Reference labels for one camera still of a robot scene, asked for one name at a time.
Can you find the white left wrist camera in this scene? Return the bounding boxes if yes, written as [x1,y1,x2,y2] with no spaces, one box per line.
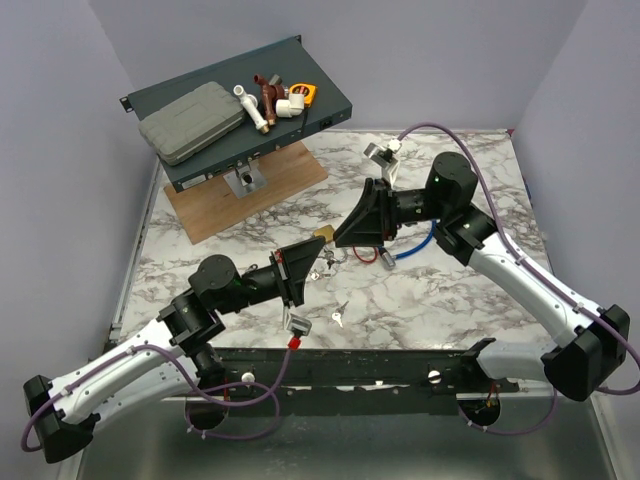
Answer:
[282,306,312,338]

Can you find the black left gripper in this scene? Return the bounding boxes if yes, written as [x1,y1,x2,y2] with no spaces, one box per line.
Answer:
[217,237,326,316]

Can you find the white pvc pipe fitting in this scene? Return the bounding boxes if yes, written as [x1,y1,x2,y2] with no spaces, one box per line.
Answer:
[233,84,269,134]

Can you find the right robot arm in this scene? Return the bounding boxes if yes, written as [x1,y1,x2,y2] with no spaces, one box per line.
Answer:
[334,152,630,401]

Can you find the brown pipe valve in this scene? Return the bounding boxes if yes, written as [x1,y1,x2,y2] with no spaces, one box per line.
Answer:
[253,74,287,126]

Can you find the white pvc elbow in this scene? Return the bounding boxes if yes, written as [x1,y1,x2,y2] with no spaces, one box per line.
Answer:
[275,93,305,118]

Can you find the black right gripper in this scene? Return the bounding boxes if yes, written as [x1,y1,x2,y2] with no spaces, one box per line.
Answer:
[333,179,448,248]

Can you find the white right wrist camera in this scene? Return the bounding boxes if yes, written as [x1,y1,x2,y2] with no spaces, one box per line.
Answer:
[364,138,402,187]

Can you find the silver keys on table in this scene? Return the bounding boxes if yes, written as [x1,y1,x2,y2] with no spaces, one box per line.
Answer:
[331,301,349,328]

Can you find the dark teal rack shelf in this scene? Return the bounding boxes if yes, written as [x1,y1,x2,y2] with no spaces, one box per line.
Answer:
[120,37,352,192]

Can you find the blue cable lock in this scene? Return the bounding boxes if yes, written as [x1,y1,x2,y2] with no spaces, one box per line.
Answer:
[377,220,437,270]

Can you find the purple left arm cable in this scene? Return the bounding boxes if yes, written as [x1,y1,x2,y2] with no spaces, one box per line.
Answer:
[19,344,294,453]

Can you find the brass padlock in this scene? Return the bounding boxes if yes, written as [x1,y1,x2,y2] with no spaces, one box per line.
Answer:
[313,225,335,244]

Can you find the metal shelf stand bracket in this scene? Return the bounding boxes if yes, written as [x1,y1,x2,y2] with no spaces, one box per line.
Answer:
[223,166,267,198]

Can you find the silver key ring bunch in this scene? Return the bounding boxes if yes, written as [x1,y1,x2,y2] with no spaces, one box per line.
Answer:
[308,249,341,282]

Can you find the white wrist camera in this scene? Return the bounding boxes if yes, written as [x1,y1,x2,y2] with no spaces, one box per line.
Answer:
[282,306,312,338]
[364,138,402,187]

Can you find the grey plastic tool case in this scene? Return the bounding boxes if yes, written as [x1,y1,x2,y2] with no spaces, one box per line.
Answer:
[138,82,245,166]

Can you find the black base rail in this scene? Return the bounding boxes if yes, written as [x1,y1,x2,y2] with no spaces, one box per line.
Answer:
[180,348,518,417]

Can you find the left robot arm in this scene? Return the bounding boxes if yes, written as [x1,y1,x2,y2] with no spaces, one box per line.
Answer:
[20,236,325,463]

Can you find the wooden board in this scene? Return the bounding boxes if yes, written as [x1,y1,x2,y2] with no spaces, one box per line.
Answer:
[164,142,328,245]

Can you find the yellow tape measure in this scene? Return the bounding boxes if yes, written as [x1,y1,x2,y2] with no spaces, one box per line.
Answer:
[289,82,318,108]

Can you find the red cable seal lock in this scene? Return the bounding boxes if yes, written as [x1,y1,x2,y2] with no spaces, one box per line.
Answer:
[352,247,379,265]

